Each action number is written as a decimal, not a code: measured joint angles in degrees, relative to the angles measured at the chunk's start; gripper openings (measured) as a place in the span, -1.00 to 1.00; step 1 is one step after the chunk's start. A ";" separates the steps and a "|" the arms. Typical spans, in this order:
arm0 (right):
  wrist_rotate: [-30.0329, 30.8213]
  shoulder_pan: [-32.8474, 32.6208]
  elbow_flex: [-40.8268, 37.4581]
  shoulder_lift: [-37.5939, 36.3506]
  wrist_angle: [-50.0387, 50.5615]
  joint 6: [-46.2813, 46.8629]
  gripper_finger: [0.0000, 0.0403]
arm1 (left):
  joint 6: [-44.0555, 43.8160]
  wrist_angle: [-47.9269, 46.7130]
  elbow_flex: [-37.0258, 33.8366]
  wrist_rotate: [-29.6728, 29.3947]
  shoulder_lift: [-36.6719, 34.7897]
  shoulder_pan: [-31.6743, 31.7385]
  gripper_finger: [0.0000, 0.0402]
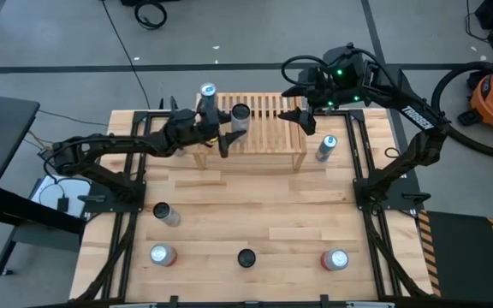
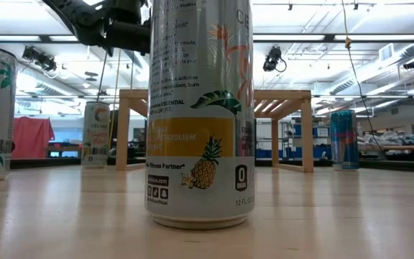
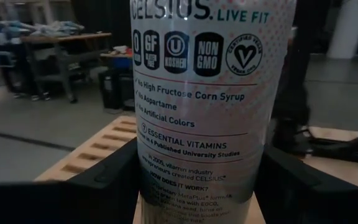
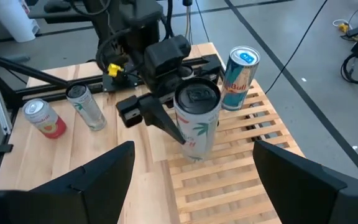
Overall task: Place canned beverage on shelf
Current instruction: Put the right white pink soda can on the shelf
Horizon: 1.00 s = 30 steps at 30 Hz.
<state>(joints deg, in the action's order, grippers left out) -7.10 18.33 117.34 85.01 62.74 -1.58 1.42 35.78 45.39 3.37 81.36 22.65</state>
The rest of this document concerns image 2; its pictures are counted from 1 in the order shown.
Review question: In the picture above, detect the red hanging cloth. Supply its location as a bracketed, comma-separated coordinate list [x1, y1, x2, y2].
[12, 117, 55, 160]

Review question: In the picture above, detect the yellow black knotted hanging cable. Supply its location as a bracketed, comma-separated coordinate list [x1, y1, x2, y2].
[341, 0, 386, 154]

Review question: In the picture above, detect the black ceiling camera with cable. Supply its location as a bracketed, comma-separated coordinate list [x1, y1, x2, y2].
[262, 45, 288, 73]

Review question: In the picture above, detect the silver ceiling air duct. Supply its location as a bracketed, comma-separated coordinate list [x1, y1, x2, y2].
[331, 42, 414, 96]

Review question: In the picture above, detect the thin grey hanging cable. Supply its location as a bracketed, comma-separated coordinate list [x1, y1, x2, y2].
[130, 53, 136, 89]

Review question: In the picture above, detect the white Celsius Tropical Vibe can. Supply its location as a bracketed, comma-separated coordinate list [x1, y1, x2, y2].
[80, 101, 111, 169]
[144, 0, 256, 230]

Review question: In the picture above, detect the long ceiling light rail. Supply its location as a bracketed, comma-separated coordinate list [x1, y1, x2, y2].
[0, 33, 414, 45]

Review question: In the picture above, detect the long wooden workbench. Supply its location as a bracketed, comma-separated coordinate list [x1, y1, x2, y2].
[357, 143, 414, 152]

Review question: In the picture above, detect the blue Red Bull can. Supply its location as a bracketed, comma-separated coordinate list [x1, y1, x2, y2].
[330, 109, 360, 171]

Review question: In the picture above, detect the white ceiling vent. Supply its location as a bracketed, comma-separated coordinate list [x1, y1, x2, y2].
[378, 42, 395, 62]

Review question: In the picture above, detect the light wooden slatted shelf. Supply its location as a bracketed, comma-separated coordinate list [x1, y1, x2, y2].
[115, 88, 315, 173]

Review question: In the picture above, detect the pile of plastic bags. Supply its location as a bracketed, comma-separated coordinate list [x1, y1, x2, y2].
[359, 129, 414, 147]

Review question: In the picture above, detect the blue storage bin rack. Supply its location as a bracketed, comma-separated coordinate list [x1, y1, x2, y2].
[256, 120, 333, 160]

